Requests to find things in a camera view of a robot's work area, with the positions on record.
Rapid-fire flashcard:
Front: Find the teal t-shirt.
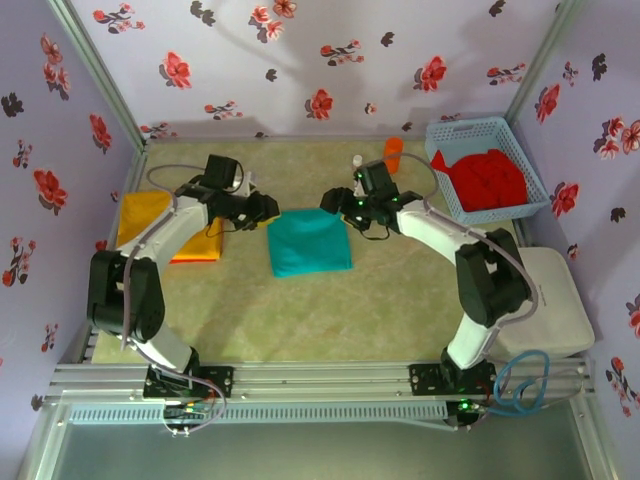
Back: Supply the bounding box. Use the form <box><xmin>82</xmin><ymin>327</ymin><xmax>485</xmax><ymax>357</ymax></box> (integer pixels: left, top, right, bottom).
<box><xmin>266</xmin><ymin>208</ymin><xmax>354</xmax><ymax>279</ymax></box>

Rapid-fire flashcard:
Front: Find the orange plastic cup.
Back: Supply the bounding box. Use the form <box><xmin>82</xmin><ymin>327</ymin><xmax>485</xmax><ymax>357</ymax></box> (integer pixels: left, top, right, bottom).
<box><xmin>383</xmin><ymin>137</ymin><xmax>404</xmax><ymax>175</ymax></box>

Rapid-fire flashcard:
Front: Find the orange folded t-shirt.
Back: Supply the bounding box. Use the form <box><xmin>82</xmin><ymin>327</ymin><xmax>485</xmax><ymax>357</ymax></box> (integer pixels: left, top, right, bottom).
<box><xmin>116</xmin><ymin>190</ymin><xmax>224</xmax><ymax>265</ymax></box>

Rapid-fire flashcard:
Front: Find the red t-shirt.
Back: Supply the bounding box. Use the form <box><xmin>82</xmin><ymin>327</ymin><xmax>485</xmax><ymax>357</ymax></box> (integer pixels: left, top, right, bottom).
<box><xmin>430</xmin><ymin>148</ymin><xmax>529</xmax><ymax>213</ymax></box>

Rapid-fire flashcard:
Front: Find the light blue plastic basket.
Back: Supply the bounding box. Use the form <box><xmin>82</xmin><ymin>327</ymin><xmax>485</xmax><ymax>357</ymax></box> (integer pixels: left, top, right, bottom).
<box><xmin>424</xmin><ymin>116</ymin><xmax>551</xmax><ymax>224</ymax></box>

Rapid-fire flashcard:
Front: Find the white rectangular case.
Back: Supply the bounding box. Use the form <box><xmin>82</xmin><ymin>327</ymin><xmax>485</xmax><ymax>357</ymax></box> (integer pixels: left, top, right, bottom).
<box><xmin>492</xmin><ymin>246</ymin><xmax>597</xmax><ymax>362</ymax></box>

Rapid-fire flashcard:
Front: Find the small circuit board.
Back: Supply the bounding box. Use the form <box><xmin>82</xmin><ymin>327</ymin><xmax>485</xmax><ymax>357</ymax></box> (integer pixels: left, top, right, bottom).
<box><xmin>452</xmin><ymin>397</ymin><xmax>489</xmax><ymax>432</ymax></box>
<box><xmin>162</xmin><ymin>399</ymin><xmax>221</xmax><ymax>437</ymax></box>

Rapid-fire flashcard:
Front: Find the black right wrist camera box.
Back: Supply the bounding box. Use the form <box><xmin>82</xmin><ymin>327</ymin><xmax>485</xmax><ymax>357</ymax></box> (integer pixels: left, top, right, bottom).
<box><xmin>353</xmin><ymin>162</ymin><xmax>399</xmax><ymax>197</ymax></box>

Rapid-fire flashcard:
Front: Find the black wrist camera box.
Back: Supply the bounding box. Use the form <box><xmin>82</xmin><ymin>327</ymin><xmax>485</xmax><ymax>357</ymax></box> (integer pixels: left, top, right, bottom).
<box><xmin>202</xmin><ymin>154</ymin><xmax>244</xmax><ymax>194</ymax></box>
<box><xmin>353</xmin><ymin>162</ymin><xmax>399</xmax><ymax>197</ymax></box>

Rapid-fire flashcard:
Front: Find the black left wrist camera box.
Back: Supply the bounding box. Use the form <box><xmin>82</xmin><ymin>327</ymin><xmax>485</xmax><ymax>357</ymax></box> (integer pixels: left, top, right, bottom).
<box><xmin>202</xmin><ymin>154</ymin><xmax>244</xmax><ymax>194</ymax></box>

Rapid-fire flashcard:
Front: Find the grey right arm cable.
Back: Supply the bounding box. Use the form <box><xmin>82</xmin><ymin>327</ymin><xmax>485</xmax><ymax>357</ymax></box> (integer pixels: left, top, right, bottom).
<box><xmin>369</xmin><ymin>152</ymin><xmax>541</xmax><ymax>351</ymax></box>

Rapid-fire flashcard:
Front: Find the aluminium frame rail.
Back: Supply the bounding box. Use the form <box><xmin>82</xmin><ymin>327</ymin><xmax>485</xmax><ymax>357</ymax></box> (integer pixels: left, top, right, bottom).
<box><xmin>47</xmin><ymin>357</ymin><xmax>596</xmax><ymax>401</ymax></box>

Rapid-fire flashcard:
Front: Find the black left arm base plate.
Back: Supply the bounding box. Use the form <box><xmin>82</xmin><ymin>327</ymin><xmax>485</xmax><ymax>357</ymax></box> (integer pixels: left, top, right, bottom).
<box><xmin>143</xmin><ymin>364</ymin><xmax>235</xmax><ymax>400</ymax></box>

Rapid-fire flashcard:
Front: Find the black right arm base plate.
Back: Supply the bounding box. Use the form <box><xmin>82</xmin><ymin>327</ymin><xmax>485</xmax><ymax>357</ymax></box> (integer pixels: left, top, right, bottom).
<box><xmin>408</xmin><ymin>362</ymin><xmax>497</xmax><ymax>399</ymax></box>

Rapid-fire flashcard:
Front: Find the grey slotted cable duct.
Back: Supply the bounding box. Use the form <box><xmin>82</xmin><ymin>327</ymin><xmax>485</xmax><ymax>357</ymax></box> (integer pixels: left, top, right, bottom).
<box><xmin>67</xmin><ymin>402</ymin><xmax>449</xmax><ymax>427</ymax></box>

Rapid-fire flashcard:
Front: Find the aluminium frame post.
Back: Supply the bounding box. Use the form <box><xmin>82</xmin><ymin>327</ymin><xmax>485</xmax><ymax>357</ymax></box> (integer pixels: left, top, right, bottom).
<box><xmin>47</xmin><ymin>0</ymin><xmax>149</xmax><ymax>151</ymax></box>
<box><xmin>504</xmin><ymin>0</ymin><xmax>586</xmax><ymax>131</ymax></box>

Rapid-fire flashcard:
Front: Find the blue cable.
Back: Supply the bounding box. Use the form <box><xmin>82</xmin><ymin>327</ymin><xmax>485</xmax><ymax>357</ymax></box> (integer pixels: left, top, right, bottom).
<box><xmin>492</xmin><ymin>349</ymin><xmax>552</xmax><ymax>419</ymax></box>

